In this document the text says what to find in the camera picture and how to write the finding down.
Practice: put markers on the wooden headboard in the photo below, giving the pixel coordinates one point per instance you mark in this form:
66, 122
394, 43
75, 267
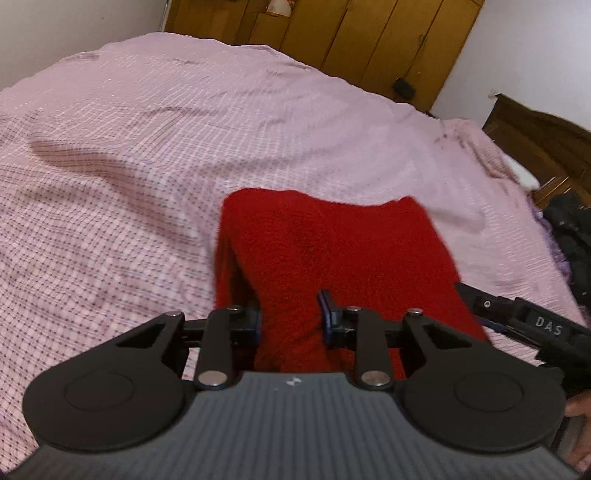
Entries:
540, 134

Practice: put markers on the small black device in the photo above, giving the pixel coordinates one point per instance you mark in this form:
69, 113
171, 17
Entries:
404, 88

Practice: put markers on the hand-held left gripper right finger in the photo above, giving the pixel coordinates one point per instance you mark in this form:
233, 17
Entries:
325, 318

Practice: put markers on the white box orange stripe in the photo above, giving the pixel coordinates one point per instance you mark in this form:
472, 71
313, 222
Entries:
279, 4

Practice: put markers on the white pillow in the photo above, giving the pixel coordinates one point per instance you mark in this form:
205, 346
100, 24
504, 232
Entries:
521, 171

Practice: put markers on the person's right hand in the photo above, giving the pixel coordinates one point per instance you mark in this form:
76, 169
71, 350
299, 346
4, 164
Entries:
579, 429

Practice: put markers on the purple cloth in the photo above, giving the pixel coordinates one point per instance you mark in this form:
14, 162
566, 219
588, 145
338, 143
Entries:
551, 230

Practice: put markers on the pink checked bedsheet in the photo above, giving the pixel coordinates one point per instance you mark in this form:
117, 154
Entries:
138, 184

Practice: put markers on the dark clothes pile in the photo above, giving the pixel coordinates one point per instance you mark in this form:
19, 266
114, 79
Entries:
575, 240

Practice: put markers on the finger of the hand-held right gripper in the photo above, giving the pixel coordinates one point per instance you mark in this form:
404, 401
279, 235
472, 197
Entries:
485, 304

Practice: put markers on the wooden wardrobe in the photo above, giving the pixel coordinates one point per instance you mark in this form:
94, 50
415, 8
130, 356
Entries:
369, 41

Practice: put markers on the red fleece garment black trim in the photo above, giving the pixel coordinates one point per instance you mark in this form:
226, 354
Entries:
341, 249

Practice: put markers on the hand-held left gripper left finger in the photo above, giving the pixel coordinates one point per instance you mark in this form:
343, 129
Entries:
255, 324

